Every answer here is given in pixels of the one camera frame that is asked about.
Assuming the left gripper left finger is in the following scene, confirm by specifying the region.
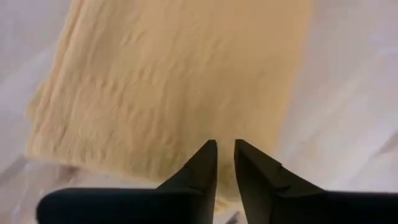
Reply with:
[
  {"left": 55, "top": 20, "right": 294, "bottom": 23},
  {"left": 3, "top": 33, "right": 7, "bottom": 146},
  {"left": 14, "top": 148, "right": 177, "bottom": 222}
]
[{"left": 35, "top": 139, "right": 218, "bottom": 224}]

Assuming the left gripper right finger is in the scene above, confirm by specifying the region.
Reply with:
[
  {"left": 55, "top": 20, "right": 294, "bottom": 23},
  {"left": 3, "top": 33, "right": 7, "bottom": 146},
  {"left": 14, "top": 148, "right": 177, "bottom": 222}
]
[{"left": 233, "top": 139, "right": 398, "bottom": 224}]

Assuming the mustard yellow towel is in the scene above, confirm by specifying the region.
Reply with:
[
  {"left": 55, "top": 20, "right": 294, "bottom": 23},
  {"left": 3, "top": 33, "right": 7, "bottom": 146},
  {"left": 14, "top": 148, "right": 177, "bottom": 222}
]
[{"left": 24, "top": 0, "right": 315, "bottom": 213}]

